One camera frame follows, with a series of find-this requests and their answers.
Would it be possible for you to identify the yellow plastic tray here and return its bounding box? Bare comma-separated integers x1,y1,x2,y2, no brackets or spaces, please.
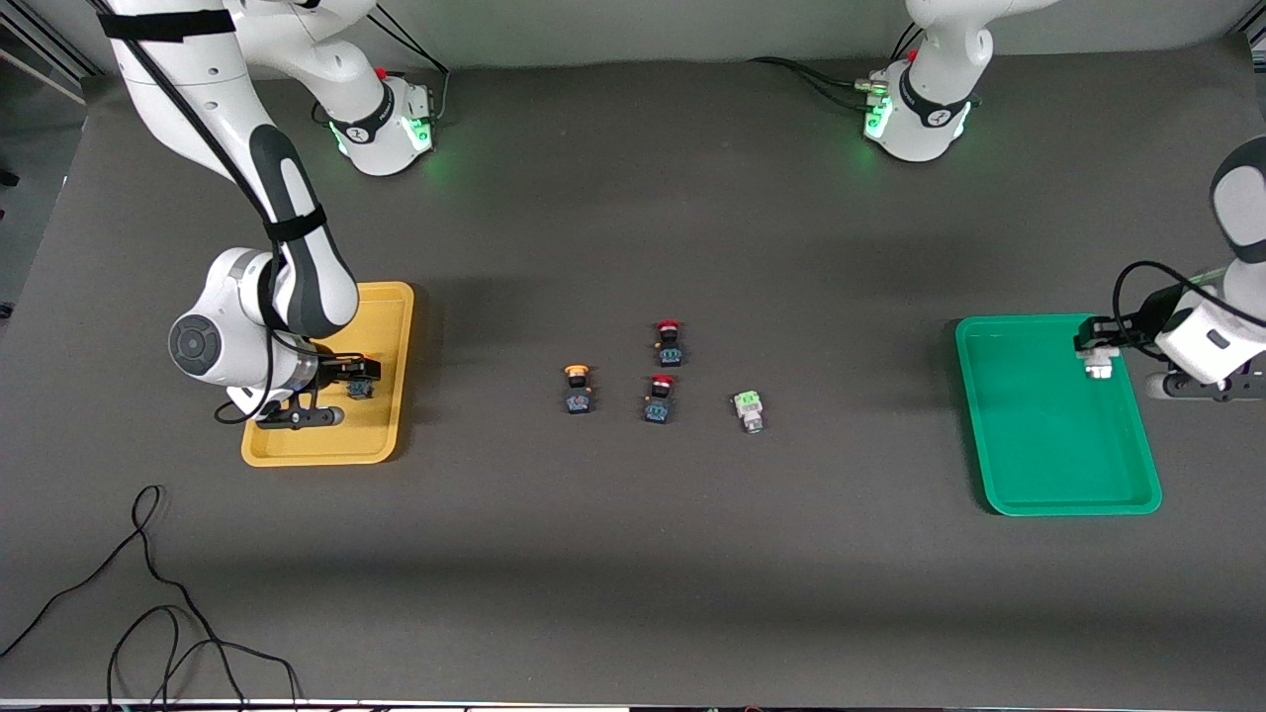
240,281,416,468

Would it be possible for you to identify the green plastic tray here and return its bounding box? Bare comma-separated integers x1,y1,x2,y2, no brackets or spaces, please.
954,313,1164,517

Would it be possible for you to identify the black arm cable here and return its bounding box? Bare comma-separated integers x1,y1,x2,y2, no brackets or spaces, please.
94,0,342,426
1112,260,1266,349

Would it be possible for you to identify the black cable on table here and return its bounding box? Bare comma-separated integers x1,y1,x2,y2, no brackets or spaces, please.
0,484,304,709

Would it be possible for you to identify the grey metal frame rail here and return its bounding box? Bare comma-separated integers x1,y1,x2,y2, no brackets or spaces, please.
0,15,100,106

